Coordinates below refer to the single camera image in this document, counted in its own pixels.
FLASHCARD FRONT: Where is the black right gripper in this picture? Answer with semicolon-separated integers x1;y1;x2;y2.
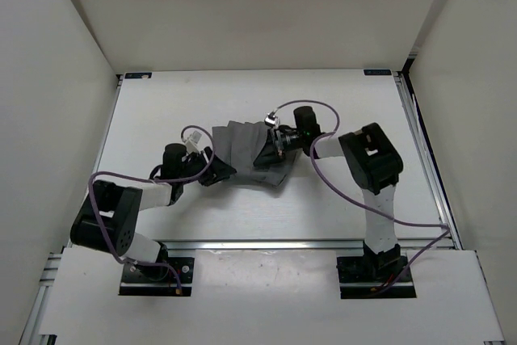
254;126;305;166

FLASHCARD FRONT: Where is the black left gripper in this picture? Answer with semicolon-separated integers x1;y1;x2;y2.
178;145;236;186

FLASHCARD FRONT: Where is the grey pleated skirt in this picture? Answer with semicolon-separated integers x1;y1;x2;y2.
212;120;299;187

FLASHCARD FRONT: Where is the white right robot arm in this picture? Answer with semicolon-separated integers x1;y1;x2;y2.
254;106;403;280

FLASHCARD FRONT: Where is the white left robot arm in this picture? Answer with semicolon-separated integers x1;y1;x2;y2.
70;143;237;280

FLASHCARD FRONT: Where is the left blue corner label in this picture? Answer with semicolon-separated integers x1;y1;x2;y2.
124;72;152;79

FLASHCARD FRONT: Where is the blue corner label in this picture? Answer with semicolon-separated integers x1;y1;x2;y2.
124;72;152;79
364;69;392;76

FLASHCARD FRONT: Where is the right blue corner label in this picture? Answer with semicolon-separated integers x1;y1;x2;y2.
364;69;392;76

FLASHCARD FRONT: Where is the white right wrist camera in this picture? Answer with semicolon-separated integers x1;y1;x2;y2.
264;111;280;128

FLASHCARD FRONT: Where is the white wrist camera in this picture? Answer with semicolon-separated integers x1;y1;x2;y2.
184;130;202;154
264;111;280;128

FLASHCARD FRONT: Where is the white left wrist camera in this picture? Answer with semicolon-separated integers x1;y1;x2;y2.
184;130;202;154

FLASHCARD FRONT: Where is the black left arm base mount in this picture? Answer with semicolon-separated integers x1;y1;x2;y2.
119;249;195;297

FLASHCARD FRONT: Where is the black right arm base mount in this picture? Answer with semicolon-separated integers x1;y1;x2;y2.
336;242;417;300

